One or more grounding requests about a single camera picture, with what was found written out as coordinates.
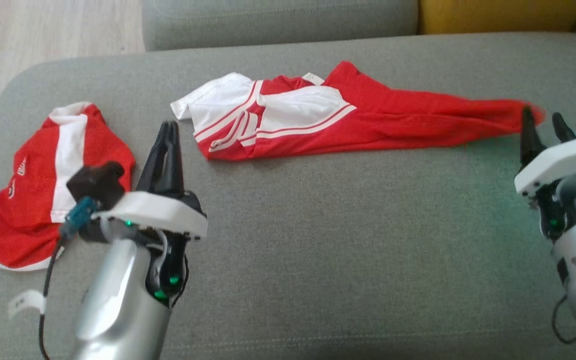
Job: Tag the dark left wrist camera box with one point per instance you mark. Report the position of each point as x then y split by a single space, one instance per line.
95 182

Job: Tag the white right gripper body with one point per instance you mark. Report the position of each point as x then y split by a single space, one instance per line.
558 162

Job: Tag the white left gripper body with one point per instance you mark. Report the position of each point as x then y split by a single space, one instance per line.
163 212

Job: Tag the yellow sofa backrest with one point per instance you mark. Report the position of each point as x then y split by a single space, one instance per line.
498 15

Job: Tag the red garment wide white band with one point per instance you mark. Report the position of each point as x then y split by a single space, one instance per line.
23 210

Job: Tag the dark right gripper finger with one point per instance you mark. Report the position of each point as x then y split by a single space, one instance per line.
563 130
530 140

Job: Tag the red garment striped white trim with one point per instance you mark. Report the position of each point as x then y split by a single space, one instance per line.
393 120

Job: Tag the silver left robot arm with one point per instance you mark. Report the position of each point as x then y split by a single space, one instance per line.
118 310

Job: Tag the teal left camera connector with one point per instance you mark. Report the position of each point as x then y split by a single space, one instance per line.
80 212

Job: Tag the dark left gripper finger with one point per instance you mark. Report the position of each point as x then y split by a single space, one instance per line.
176 170
155 170

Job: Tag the yellow grey sofa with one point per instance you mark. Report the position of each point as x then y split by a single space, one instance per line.
318 240

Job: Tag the long grey sofa seat cushion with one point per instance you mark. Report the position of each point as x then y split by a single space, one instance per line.
278 20

